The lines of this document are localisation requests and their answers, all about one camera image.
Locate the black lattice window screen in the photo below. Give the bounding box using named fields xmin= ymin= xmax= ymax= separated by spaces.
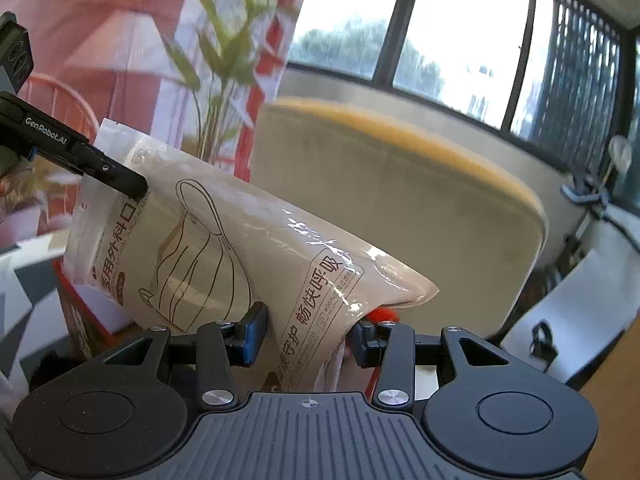
xmin=525 ymin=0 xmax=631 ymax=161

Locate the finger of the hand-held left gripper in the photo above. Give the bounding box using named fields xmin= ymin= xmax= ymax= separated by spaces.
xmin=75 ymin=140 xmax=149 ymax=198

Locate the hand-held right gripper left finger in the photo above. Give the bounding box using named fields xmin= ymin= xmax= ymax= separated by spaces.
xmin=92 ymin=302 xmax=268 ymax=411

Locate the beige face mask packet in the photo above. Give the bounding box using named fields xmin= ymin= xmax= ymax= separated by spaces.
xmin=62 ymin=117 xmax=441 ymax=393

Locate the black framed window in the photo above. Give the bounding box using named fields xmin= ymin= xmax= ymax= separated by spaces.
xmin=285 ymin=0 xmax=640 ymax=181

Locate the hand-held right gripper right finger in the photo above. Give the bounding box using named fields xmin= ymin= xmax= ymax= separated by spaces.
xmin=347 ymin=322 xmax=546 ymax=413

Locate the wooden panel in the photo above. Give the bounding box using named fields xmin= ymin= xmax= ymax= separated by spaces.
xmin=582 ymin=310 xmax=640 ymax=480

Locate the white board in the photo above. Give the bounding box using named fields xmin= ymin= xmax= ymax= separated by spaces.
xmin=500 ymin=220 xmax=640 ymax=386

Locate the red printed backdrop cloth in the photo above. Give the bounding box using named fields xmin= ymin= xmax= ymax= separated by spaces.
xmin=0 ymin=0 xmax=316 ymax=251

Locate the beige armchair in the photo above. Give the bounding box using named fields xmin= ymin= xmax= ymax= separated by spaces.
xmin=250 ymin=97 xmax=548 ymax=333

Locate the exercise bike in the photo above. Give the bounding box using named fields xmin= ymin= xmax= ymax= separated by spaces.
xmin=530 ymin=160 xmax=640 ymax=363

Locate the red strawberry print cardboard box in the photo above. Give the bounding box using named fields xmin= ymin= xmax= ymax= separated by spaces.
xmin=57 ymin=260 xmax=401 ymax=401

